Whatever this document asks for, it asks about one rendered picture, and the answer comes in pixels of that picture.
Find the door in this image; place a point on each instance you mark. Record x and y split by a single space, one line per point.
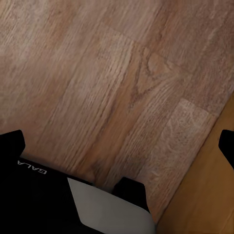
204 202

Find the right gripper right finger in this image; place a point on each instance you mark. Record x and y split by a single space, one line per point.
226 145

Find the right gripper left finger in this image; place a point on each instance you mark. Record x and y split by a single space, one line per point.
12 145

